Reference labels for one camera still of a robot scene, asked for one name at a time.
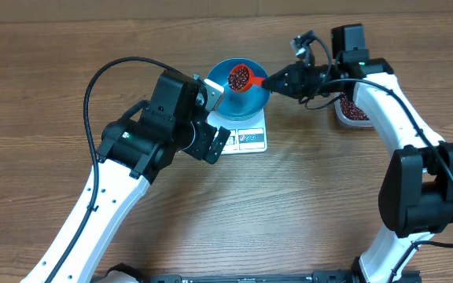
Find blue metal bowl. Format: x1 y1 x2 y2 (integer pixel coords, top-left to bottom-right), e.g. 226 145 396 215
207 58 271 120

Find red adzuki beans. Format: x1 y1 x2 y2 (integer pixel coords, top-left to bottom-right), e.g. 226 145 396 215
339 94 369 121

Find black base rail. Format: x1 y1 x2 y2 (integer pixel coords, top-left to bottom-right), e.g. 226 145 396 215
139 269 422 283

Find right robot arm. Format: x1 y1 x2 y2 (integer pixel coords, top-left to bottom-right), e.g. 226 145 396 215
262 24 453 282

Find white digital kitchen scale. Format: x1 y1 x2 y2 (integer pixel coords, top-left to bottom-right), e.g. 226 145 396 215
208 110 267 155

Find clear plastic bean container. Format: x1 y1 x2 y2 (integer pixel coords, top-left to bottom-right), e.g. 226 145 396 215
333 94 373 129

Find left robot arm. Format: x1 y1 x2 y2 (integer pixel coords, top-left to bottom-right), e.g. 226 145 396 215
24 114 230 283

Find red measuring scoop blue handle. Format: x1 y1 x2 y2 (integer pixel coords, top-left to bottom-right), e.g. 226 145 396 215
227 64 265 93

